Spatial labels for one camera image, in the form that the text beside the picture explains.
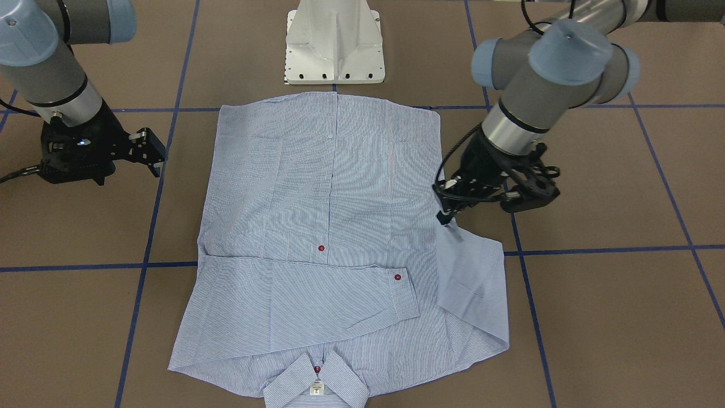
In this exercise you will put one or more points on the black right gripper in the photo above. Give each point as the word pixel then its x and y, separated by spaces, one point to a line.
pixel 116 140

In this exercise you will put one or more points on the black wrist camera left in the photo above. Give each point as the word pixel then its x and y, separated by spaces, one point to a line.
pixel 534 187

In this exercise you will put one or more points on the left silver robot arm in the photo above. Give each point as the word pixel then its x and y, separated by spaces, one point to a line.
pixel 562 62

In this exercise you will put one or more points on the white camera mast base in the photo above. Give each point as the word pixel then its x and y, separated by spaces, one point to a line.
pixel 333 43

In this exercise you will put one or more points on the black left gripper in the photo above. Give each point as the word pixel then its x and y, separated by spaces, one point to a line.
pixel 482 160

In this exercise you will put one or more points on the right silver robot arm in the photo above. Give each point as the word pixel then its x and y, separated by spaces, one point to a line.
pixel 37 57

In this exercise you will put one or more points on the light blue striped shirt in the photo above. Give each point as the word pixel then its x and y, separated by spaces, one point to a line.
pixel 324 277

